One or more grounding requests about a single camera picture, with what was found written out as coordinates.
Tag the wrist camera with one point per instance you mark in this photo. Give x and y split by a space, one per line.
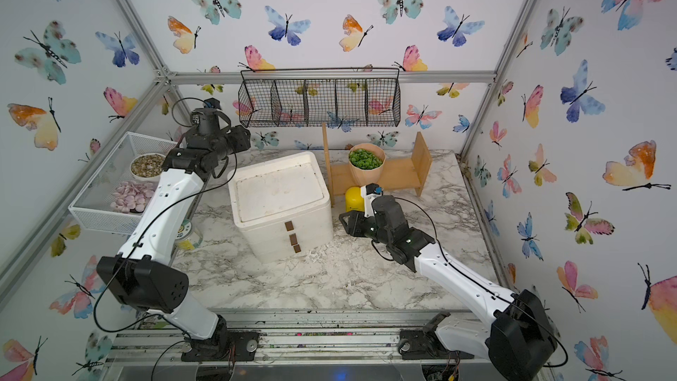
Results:
212 103
369 193

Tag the wooden shelf stand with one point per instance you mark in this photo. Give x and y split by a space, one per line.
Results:
394 175

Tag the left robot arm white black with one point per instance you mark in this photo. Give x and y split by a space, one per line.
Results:
140 274

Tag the clear jar sunflower lid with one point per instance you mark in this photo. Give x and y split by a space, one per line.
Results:
189 237

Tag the white mesh wall basket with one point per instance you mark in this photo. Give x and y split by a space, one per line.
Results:
97 206

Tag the white drawer cabinet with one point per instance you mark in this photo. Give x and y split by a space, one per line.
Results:
282 207

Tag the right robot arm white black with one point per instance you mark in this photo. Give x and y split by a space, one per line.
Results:
517 336

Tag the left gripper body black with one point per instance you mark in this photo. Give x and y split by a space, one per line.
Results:
228 145

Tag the pink pot with green plant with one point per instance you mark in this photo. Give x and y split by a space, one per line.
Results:
366 163

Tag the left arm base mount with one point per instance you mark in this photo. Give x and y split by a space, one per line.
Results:
225 346

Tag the white bowl of nuts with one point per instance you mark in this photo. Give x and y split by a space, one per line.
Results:
147 167

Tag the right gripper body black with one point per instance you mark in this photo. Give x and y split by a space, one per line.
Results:
373 233

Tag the pink petal pile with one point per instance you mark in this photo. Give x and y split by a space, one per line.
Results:
132 196

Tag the yellow plastic jar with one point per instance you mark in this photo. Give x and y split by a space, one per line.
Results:
354 199

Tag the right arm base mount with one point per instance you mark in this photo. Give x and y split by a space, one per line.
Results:
422 343

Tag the black wire wall basket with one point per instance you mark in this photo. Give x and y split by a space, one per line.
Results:
338 98

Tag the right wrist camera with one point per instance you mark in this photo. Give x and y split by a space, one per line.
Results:
369 193

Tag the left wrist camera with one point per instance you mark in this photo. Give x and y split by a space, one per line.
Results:
212 103

